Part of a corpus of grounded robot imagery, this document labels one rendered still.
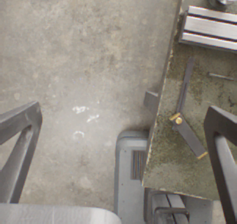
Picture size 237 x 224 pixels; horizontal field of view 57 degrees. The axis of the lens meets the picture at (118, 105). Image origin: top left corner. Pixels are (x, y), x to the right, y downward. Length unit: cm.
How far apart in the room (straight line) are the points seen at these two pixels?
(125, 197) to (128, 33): 92
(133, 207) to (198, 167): 79
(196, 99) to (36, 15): 119
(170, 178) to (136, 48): 97
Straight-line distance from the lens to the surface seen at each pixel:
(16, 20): 152
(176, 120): 45
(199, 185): 52
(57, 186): 155
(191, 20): 45
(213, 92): 48
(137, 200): 123
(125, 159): 114
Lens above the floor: 133
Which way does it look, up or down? 83 degrees down
